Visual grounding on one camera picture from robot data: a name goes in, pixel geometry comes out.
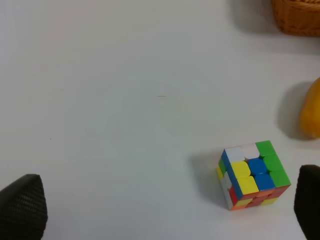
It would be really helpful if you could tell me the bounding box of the yellow mango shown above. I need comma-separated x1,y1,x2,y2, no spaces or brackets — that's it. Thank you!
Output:
299,78,320,139

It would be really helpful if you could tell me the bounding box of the orange wicker basket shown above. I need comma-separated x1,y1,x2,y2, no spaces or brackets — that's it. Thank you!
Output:
271,0,320,37

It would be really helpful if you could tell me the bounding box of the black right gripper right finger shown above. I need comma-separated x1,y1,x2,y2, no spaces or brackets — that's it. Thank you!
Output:
293,164,320,240

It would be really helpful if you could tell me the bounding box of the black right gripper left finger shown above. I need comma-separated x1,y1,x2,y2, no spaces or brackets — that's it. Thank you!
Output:
0,174,48,240

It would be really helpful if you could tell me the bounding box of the multicoloured puzzle cube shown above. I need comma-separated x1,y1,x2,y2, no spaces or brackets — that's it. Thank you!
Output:
216,140,291,211

